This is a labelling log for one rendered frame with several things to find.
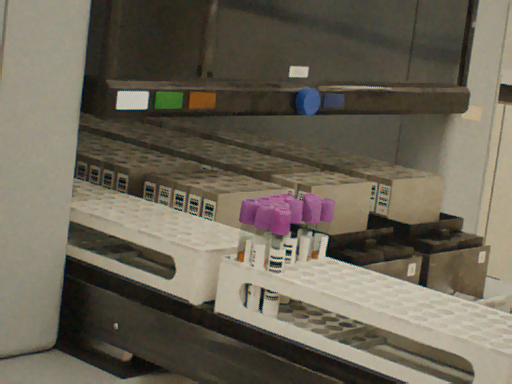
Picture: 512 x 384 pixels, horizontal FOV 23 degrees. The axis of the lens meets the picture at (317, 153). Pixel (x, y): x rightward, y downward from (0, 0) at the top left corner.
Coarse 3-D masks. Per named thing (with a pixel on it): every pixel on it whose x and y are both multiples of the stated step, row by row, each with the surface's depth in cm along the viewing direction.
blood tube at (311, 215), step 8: (312, 200) 110; (304, 208) 109; (312, 208) 109; (320, 208) 109; (304, 216) 109; (312, 216) 109; (304, 224) 109; (312, 224) 109; (304, 232) 109; (312, 232) 109; (304, 240) 109; (312, 240) 110; (304, 248) 109; (312, 248) 110; (304, 256) 110
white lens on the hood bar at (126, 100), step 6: (120, 96) 113; (126, 96) 113; (132, 96) 114; (138, 96) 115; (144, 96) 115; (120, 102) 113; (126, 102) 114; (132, 102) 114; (138, 102) 115; (144, 102) 115; (120, 108) 113; (126, 108) 114; (132, 108) 114; (138, 108) 115; (144, 108) 115
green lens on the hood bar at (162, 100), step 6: (156, 96) 116; (162, 96) 117; (168, 96) 117; (174, 96) 118; (180, 96) 119; (156, 102) 116; (162, 102) 117; (168, 102) 118; (174, 102) 118; (180, 102) 119; (156, 108) 117; (162, 108) 117; (168, 108) 118; (174, 108) 118; (180, 108) 119
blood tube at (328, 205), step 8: (320, 200) 111; (328, 200) 110; (328, 208) 110; (320, 216) 110; (328, 216) 110; (320, 224) 111; (328, 224) 111; (320, 232) 111; (328, 232) 111; (320, 240) 111; (320, 248) 111; (312, 256) 111; (320, 256) 111
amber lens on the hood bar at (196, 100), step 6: (192, 96) 120; (198, 96) 121; (204, 96) 121; (210, 96) 122; (192, 102) 120; (198, 102) 121; (204, 102) 121; (210, 102) 122; (192, 108) 120; (198, 108) 121; (204, 108) 122; (210, 108) 122
